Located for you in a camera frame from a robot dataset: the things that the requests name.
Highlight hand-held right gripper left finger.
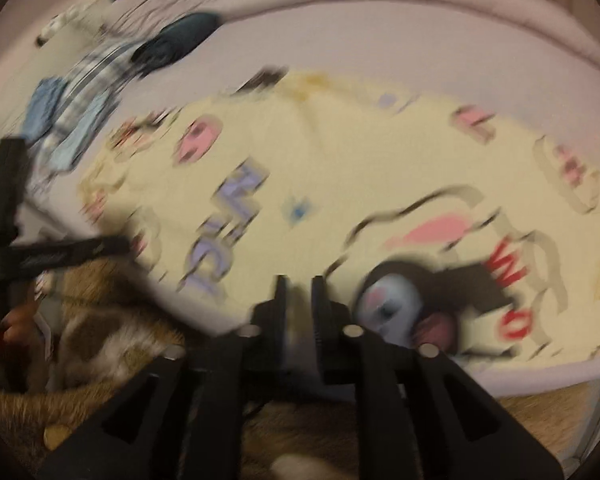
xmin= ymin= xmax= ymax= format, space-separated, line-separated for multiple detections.
xmin=40 ymin=275 xmax=289 ymax=480

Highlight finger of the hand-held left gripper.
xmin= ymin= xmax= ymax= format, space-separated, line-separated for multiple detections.
xmin=27 ymin=236 xmax=132 ymax=275
xmin=0 ymin=136 xmax=32 ymax=251

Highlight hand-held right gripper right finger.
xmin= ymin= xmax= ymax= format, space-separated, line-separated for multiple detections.
xmin=311 ymin=275 xmax=567 ymax=480

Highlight yellow cartoon print pants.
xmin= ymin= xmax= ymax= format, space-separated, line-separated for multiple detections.
xmin=77 ymin=66 xmax=600 ymax=367

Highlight person's left hand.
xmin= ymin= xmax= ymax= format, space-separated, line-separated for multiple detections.
xmin=0 ymin=300 xmax=37 ymax=356

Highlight blue denim folded clothes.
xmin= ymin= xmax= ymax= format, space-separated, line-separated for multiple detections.
xmin=21 ymin=76 xmax=73 ymax=142

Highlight light blue folded clothes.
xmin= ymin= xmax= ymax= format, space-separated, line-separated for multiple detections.
xmin=49 ymin=94 xmax=123 ymax=172

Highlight brown shaggy rug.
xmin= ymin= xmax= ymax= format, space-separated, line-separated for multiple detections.
xmin=0 ymin=260 xmax=600 ymax=480

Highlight grey plaid cloth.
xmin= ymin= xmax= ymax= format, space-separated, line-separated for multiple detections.
xmin=62 ymin=40 xmax=143 ymax=116

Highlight black and white plush toy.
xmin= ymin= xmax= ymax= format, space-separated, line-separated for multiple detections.
xmin=36 ymin=0 xmax=113 ymax=47

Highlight dark blue folded cloth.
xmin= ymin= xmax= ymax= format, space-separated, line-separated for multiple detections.
xmin=130 ymin=11 xmax=227 ymax=73

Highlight bed with lilac sheet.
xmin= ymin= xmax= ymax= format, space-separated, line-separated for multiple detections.
xmin=0 ymin=0 xmax=600 ymax=466

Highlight lilac duvet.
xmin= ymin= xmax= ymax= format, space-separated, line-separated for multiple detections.
xmin=220 ymin=0 xmax=600 ymax=81

